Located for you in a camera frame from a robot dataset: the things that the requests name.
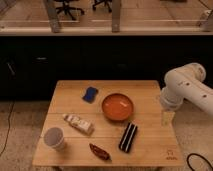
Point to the translucent yellowish gripper finger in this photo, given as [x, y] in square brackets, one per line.
[167, 117]

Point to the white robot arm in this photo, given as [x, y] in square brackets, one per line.
[185, 82]

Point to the orange bowl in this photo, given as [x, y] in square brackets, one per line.
[117, 107]

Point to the dark red chili pepper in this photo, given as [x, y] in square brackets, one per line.
[100, 153]

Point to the blue sponge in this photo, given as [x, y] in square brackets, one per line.
[90, 94]

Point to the white tube bottle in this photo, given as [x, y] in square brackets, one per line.
[79, 124]

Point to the grey paper cup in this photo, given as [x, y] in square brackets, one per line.
[54, 138]

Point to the black office chair left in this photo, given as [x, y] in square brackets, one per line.
[66, 8]

